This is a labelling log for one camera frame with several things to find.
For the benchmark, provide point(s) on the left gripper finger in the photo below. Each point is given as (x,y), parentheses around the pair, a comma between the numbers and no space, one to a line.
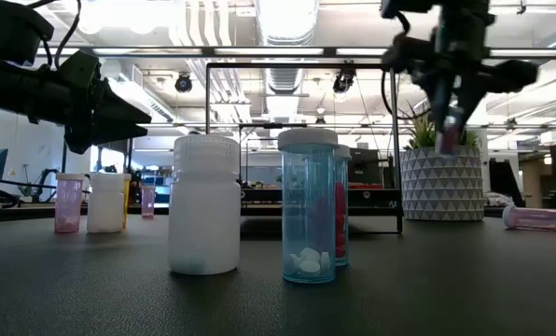
(115,134)
(124,109)

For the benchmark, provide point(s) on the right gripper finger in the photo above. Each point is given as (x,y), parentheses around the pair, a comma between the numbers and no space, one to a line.
(468,102)
(440,102)

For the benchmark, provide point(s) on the blue pill bottle red pills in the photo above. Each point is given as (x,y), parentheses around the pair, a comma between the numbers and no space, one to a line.
(343,210)
(450,137)

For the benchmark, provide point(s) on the orange pill bottle white cap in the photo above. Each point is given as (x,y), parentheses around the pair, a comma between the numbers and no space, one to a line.
(127,200)

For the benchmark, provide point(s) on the white plastic pill bottle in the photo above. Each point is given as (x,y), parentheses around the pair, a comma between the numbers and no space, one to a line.
(105,205)
(204,219)

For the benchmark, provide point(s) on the pink pill bottle white cap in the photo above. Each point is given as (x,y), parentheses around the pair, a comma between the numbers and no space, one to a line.
(148,203)
(539,219)
(69,205)

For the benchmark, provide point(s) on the blue pill bottle white pills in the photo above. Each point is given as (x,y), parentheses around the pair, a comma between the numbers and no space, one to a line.
(308,224)

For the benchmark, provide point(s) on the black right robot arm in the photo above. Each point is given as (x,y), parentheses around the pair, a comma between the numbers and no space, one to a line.
(464,14)

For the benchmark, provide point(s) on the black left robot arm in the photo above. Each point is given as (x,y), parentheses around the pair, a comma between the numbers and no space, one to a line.
(7,28)

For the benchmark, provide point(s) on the succulent in patterned pot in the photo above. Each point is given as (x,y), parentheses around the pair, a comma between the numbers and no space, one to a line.
(441,186)

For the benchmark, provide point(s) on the black chair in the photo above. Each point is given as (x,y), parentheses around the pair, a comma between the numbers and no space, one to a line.
(504,182)

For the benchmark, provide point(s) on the black table mat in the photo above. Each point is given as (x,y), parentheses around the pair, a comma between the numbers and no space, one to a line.
(399,289)

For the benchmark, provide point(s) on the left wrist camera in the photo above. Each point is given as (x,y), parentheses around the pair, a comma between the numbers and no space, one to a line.
(82,70)

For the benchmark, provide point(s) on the black ceiling camera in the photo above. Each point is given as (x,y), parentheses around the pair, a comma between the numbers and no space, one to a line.
(342,83)
(183,84)

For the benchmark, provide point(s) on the black aluminium station frame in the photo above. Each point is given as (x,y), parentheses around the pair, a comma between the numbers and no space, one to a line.
(208,52)

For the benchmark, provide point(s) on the silver ceiling ventilation duct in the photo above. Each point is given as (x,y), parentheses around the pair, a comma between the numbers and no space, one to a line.
(285,18)

